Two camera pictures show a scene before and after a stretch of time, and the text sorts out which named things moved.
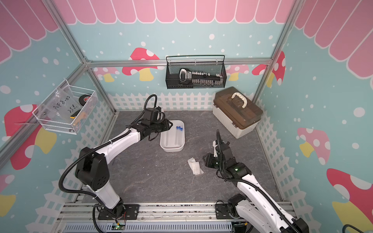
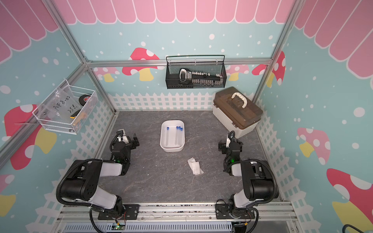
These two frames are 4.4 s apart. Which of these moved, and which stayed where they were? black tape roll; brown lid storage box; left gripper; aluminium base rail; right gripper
Moved: right gripper; left gripper
Stayed: black tape roll; brown lid storage box; aluminium base rail
